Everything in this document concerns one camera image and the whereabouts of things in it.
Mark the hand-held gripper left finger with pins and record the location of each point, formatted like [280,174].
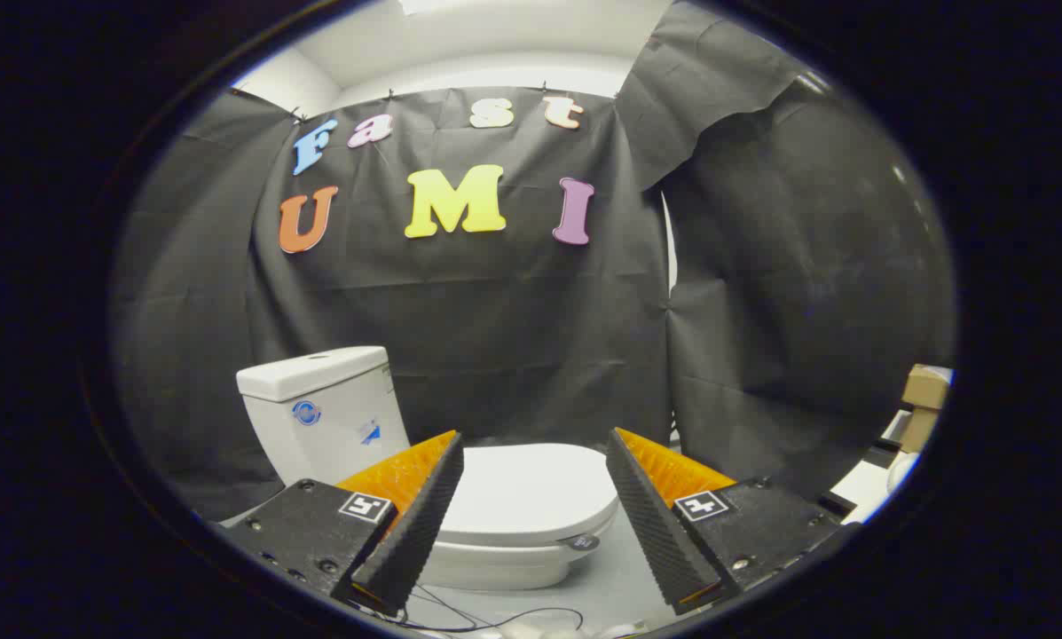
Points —
[420,519]

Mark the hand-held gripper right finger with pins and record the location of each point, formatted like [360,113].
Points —
[650,519]

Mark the black backdrop cloth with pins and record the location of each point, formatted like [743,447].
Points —
[495,311]

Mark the brown cardboard box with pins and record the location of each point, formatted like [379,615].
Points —
[925,388]

